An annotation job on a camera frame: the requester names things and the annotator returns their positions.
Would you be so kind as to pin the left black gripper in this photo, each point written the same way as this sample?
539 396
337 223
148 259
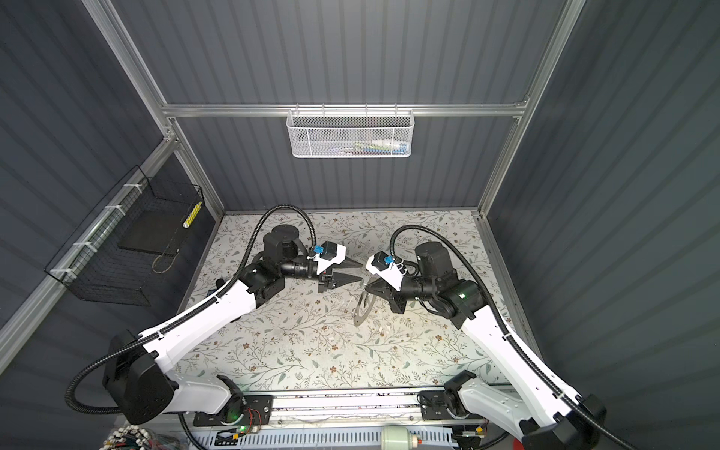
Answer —
337 280

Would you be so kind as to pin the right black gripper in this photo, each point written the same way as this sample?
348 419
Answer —
387 291

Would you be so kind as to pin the metal perforated ring disc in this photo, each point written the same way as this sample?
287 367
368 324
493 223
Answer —
365 303

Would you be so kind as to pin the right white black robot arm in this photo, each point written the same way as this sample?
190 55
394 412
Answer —
546 412

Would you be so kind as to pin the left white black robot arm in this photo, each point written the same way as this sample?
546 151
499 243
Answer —
137 379

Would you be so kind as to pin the blue black tool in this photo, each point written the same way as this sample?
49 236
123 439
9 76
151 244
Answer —
216 287

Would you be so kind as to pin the white cylinder canister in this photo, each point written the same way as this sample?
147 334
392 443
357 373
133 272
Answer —
398 438

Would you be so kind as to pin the yellow marker in basket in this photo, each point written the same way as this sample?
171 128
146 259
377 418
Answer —
192 215

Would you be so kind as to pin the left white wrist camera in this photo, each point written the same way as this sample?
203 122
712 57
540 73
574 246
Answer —
328 254

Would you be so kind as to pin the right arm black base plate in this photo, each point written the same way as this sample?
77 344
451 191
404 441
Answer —
433 406

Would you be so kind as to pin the white mesh wall basket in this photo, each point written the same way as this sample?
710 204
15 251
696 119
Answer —
362 133

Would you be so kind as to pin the white slotted cable duct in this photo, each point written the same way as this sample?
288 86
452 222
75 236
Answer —
321 438

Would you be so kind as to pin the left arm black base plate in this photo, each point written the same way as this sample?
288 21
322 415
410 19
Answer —
252 411

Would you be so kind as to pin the black wire wall basket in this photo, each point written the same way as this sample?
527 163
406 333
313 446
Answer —
126 254

